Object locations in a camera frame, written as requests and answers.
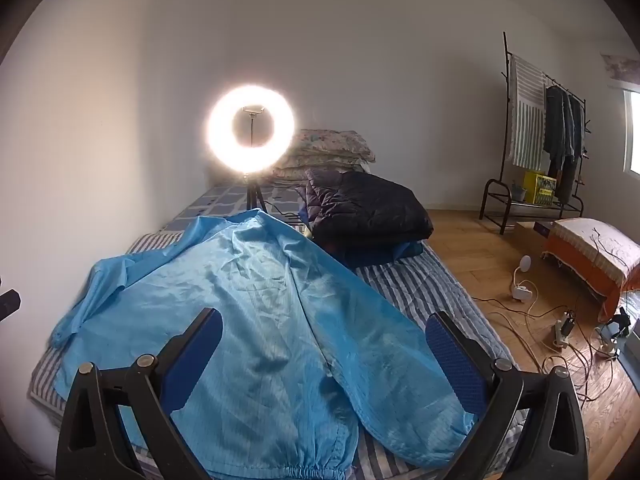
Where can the dark blue folded garment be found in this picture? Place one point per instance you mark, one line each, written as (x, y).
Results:
(390, 254)

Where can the floral folded quilt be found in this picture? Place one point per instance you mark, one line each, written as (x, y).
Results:
(330, 142)

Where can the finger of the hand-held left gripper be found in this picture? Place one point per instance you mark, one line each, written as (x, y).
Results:
(9, 305)

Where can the black puffer jacket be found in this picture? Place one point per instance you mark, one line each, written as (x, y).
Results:
(370, 210)

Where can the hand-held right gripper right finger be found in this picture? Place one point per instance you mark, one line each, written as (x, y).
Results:
(452, 355)

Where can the black clothes rack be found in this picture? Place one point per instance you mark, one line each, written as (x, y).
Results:
(506, 60)

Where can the light blue work coat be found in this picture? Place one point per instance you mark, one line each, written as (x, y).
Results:
(260, 300)

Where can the cardboard box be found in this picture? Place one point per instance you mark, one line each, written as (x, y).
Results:
(527, 234)

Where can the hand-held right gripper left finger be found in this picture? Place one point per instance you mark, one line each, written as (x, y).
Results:
(200, 355)

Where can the window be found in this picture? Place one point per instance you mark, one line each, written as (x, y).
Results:
(632, 130)

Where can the white power strip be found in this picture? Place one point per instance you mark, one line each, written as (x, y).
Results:
(560, 335)

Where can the striped hanging towel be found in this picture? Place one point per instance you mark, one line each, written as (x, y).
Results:
(527, 110)

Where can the small dark box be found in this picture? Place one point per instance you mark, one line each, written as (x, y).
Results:
(545, 228)

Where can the small grey bucket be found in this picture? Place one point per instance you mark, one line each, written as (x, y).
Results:
(518, 193)

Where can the dark hanging clothes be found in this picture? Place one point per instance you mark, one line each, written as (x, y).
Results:
(562, 130)

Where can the small white lamp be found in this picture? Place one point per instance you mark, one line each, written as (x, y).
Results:
(525, 262)

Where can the yellow crate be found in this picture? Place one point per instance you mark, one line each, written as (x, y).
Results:
(537, 187)

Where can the wall poster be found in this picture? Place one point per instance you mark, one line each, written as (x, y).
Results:
(622, 70)

